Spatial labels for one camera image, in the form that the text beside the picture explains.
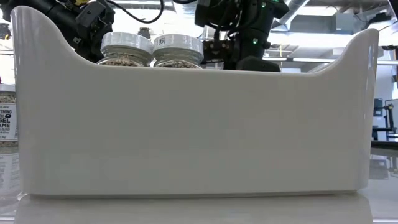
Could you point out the white-lidded bagel seasoning jar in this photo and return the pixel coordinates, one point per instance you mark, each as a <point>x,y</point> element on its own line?
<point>7,121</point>
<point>126,42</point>
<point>178,43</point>

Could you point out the yellow tag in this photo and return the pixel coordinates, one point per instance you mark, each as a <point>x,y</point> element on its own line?
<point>79,2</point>

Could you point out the black ceiling dome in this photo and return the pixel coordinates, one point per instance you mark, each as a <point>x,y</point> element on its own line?
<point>144,30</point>

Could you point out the long ceiling light bar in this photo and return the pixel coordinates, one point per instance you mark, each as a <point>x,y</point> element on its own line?
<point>311,59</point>

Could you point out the black hanging fixture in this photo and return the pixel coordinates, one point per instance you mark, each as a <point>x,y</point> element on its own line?
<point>4,31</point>

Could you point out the pale grey plastic bin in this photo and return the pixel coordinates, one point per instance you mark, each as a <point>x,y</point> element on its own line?
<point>199,130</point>

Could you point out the black equipment stand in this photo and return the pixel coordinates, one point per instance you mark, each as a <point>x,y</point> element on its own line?
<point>377,107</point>

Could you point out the black background table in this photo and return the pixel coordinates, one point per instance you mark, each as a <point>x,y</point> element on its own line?
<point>385,144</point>

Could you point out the slanted silver duct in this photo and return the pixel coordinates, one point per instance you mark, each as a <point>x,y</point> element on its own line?
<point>295,6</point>

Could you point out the ribbed silver duct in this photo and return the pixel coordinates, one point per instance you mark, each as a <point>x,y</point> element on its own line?
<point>186,15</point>

